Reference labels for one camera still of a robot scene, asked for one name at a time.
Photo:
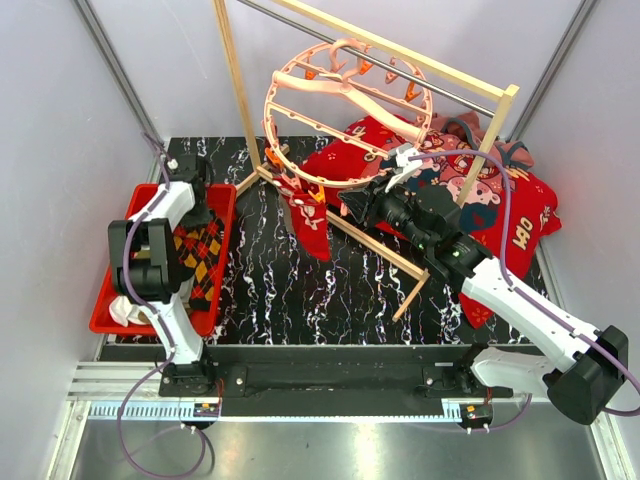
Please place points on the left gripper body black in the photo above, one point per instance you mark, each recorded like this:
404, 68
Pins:
198, 215

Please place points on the red cat pattern sock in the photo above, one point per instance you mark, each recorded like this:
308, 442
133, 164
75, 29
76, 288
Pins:
287, 191

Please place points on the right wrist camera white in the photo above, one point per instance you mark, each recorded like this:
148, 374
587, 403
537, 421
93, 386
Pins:
404, 162

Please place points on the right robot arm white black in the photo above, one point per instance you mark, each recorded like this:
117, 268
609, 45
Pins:
579, 368

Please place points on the red cartoon patterned blanket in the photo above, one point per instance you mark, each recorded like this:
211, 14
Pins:
507, 211

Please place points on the pink grey garment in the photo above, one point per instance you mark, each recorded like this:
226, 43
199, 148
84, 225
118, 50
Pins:
467, 128

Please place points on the wooden clothes rack frame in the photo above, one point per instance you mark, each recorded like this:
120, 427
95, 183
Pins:
332, 68

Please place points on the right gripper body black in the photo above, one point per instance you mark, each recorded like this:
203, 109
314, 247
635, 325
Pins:
394, 209

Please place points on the white sock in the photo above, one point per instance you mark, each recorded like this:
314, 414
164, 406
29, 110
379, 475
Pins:
124, 313

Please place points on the orange clip holding sock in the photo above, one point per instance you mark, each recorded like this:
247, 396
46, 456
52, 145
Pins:
273, 158

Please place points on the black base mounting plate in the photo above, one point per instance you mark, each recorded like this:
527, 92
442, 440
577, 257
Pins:
237, 371

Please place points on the pink round clip hanger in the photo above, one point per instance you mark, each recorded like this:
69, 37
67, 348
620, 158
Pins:
332, 110

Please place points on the yellow orange clip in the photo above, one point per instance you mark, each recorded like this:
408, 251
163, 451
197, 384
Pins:
317, 196

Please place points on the red plastic bin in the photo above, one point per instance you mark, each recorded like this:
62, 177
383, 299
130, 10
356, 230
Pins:
221, 199

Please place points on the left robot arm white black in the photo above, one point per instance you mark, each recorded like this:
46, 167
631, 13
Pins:
144, 262

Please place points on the black argyle sock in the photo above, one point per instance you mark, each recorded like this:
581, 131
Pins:
198, 250

